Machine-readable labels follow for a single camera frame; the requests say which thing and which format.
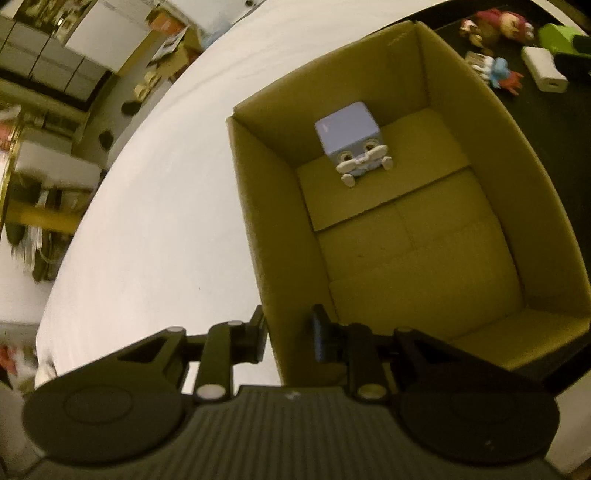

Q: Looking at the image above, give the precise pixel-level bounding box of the small green box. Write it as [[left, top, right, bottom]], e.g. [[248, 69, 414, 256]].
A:
[[538, 22, 591, 56]]

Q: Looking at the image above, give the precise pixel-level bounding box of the white charger block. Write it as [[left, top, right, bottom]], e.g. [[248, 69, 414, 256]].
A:
[[521, 46, 570, 93]]

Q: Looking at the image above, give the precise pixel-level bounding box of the orange bag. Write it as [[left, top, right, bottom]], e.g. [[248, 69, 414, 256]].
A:
[[147, 8, 182, 33]]

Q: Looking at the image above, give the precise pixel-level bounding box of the pink-haired toy figure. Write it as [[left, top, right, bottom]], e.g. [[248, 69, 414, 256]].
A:
[[459, 8, 498, 49]]

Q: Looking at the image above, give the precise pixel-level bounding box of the beige slippers pair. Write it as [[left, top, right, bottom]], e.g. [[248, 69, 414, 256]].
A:
[[135, 70, 163, 100]]

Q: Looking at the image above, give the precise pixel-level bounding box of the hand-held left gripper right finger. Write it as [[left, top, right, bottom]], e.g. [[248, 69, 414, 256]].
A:
[[310, 304, 522, 401]]

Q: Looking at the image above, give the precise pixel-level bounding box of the blue cube toy figure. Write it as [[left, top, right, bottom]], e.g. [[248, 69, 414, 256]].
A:
[[315, 102, 394, 188]]

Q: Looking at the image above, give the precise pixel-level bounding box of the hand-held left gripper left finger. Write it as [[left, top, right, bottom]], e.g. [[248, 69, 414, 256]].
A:
[[117, 305, 271, 401]]

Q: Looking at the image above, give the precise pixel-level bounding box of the magazine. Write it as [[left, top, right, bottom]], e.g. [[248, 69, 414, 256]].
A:
[[154, 33, 185, 58]]

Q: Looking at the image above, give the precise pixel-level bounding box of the white cabinet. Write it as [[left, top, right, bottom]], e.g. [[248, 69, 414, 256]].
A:
[[65, 0, 154, 75]]

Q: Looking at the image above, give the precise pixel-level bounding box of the yellow round stand table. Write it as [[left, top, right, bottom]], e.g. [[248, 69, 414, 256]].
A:
[[0, 106, 102, 287]]

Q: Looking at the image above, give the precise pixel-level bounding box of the blue and red toy figure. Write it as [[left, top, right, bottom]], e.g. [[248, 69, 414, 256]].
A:
[[464, 51, 525, 95]]

